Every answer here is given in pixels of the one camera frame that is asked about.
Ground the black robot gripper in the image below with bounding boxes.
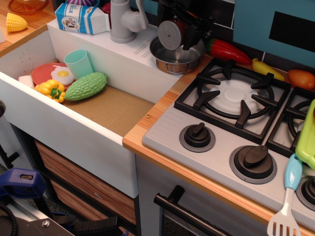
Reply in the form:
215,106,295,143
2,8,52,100
157,0,215,51

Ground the orange beans can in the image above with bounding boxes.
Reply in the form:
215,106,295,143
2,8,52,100
158,18,188,50

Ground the stainless steel pot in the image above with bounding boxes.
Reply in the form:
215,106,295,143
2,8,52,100
149,37,205,74

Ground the red toy chili pepper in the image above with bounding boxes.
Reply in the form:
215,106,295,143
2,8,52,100
206,38,252,64

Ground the grey toy faucet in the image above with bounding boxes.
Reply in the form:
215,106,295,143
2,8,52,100
110,0,149,44

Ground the dark red toy vegetable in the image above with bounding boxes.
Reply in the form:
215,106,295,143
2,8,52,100
101,2,111,27

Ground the blue white milk carton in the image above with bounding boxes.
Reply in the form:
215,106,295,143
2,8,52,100
55,3,111,35

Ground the purple toy vegetable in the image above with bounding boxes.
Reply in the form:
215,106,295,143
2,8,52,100
65,0,100,7

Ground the mint green plastic cup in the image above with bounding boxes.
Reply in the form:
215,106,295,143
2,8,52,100
63,50,94,80

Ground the green toy bitter gourd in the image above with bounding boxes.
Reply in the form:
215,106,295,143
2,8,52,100
64,72,108,101

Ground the left black stove knob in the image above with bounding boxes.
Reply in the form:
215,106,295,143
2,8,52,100
179,122,216,153

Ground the black stove knob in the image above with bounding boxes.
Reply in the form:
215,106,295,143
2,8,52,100
229,146,278,184
179,122,216,153
296,176,315,211

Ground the grey toy stovetop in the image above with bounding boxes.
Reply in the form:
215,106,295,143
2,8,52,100
142,58,315,225

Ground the white toy sink basin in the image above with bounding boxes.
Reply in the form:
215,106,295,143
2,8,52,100
0,20,179,198

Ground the toy fried egg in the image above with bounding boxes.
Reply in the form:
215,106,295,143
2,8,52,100
51,67,75,86

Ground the orange toy carrot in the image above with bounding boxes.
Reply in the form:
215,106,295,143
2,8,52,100
287,69,315,90

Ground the black left burner grate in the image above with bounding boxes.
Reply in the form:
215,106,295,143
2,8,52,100
174,59,290,144

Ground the black burner grate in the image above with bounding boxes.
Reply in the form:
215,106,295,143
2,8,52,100
266,87,315,157
174,59,290,144

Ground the yellow toy bell pepper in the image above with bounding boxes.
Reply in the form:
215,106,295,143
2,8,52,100
34,79,65,103

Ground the red plastic plate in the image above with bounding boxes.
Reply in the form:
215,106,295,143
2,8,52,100
31,62,66,86

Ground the black right burner grate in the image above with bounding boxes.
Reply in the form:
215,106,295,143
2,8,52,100
266,87,315,157

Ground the orange transparent bowl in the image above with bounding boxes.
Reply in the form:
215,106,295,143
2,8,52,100
8,0,49,15

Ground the middle black stove knob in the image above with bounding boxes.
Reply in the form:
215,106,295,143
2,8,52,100
229,146,278,184

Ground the white toy block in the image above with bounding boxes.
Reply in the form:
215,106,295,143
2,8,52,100
18,75,34,89

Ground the yellow toy corn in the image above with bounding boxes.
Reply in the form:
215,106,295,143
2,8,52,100
6,13,28,32

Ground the lime green plastic tray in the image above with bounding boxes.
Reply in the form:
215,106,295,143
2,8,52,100
295,100,315,170

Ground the right black stove knob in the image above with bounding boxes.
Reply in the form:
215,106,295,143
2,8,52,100
296,176,315,211

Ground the blue plastic clamp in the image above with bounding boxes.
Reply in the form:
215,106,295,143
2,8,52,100
0,168,46,199

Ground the blue white toy spatula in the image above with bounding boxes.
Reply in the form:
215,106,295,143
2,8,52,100
267,153,303,236

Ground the black oven door handle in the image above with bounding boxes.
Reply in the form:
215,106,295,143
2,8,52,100
154,185,230,236

